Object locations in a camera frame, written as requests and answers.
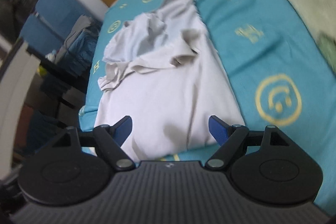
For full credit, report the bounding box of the white shirt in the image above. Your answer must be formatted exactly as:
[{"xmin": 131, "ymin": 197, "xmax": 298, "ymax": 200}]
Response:
[{"xmin": 94, "ymin": 0, "xmax": 246, "ymax": 162}]

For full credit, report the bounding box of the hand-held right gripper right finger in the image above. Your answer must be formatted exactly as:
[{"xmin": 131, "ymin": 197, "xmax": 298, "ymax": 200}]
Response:
[{"xmin": 205, "ymin": 115, "xmax": 290, "ymax": 170}]

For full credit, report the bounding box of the blue knitted cloth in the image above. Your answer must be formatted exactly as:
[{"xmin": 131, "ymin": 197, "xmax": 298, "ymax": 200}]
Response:
[{"xmin": 56, "ymin": 15, "xmax": 102, "ymax": 78}]

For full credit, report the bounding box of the white board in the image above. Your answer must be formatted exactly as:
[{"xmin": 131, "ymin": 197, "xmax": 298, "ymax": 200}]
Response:
[{"xmin": 0, "ymin": 41, "xmax": 40, "ymax": 180}]

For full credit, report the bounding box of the teal printed bed sheet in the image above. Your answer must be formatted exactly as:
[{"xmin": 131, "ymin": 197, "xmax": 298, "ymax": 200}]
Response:
[{"xmin": 78, "ymin": 0, "xmax": 336, "ymax": 214}]

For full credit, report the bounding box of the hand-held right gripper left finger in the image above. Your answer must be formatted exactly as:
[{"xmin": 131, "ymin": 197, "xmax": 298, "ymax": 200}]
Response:
[{"xmin": 51, "ymin": 115, "xmax": 136, "ymax": 171}]

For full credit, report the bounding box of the blue chair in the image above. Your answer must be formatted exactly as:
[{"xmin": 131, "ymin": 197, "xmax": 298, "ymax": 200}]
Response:
[{"xmin": 20, "ymin": 0, "xmax": 103, "ymax": 58}]

